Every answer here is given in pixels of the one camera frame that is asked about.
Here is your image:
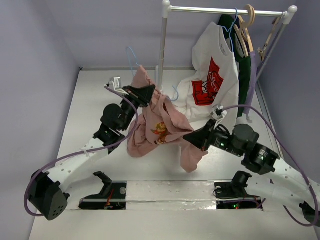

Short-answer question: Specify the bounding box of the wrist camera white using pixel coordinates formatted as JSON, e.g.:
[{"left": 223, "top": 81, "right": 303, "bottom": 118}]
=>
[
  {"left": 211, "top": 104, "right": 228, "bottom": 121},
  {"left": 105, "top": 76, "right": 125, "bottom": 94}
]

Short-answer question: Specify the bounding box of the dark green t shirt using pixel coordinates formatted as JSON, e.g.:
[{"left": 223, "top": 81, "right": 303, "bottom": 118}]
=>
[{"left": 218, "top": 14, "right": 251, "bottom": 105}]

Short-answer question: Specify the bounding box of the wooden clip hanger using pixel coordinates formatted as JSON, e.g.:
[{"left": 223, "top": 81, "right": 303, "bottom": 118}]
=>
[{"left": 257, "top": 17, "right": 282, "bottom": 62}]

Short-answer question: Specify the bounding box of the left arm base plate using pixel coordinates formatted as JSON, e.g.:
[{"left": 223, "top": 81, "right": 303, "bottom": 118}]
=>
[{"left": 78, "top": 171, "right": 127, "bottom": 210}]

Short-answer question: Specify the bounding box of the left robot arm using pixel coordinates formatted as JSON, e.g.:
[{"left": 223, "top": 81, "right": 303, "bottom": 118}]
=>
[{"left": 23, "top": 84, "right": 156, "bottom": 221}]

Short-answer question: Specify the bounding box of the pink t shirt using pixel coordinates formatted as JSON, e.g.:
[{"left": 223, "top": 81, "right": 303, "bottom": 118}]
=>
[{"left": 126, "top": 64, "right": 210, "bottom": 174}]

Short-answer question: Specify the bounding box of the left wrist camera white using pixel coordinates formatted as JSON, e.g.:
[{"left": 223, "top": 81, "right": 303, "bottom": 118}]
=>
[{"left": 105, "top": 76, "right": 125, "bottom": 94}]

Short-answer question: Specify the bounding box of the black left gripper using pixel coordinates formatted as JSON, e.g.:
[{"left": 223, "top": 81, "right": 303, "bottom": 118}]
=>
[{"left": 119, "top": 84, "right": 155, "bottom": 132}]

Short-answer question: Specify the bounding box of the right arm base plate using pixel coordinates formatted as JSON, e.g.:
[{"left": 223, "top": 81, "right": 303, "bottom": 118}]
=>
[{"left": 212, "top": 171, "right": 265, "bottom": 210}]

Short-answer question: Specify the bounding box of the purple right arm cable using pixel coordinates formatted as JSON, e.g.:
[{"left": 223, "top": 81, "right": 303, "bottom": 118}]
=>
[{"left": 222, "top": 104, "right": 320, "bottom": 228}]

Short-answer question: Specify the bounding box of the lilac t shirt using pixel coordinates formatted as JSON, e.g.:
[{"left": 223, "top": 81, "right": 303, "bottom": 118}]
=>
[{"left": 243, "top": 21, "right": 258, "bottom": 123}]

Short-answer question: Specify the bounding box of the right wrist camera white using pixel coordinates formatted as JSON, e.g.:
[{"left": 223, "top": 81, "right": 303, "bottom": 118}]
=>
[{"left": 211, "top": 104, "right": 228, "bottom": 121}]

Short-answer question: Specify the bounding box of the white clothes rack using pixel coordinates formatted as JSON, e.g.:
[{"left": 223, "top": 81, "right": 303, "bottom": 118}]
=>
[{"left": 155, "top": 0, "right": 298, "bottom": 90}]

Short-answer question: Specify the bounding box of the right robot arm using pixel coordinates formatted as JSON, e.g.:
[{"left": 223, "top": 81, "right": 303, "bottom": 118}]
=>
[{"left": 183, "top": 119, "right": 320, "bottom": 227}]

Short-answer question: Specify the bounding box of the light blue wire hanger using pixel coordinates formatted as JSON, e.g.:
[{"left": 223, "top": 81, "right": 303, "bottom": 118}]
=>
[{"left": 125, "top": 46, "right": 180, "bottom": 102}]

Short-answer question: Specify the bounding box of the white Coca-Cola t shirt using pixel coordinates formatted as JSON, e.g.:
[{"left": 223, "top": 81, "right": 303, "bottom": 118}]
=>
[{"left": 174, "top": 22, "right": 239, "bottom": 123}]

